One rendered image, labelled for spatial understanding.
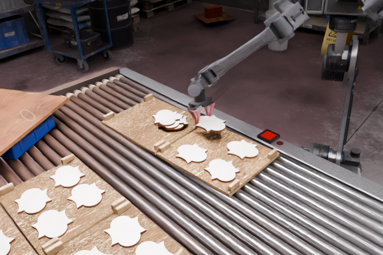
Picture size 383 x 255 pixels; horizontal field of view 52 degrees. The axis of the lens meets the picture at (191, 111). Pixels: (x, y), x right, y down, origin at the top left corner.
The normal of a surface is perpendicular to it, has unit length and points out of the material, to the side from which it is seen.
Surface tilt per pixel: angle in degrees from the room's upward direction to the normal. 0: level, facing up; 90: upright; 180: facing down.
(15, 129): 0
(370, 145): 0
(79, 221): 0
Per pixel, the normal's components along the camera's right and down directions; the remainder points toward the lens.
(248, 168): -0.04, -0.87
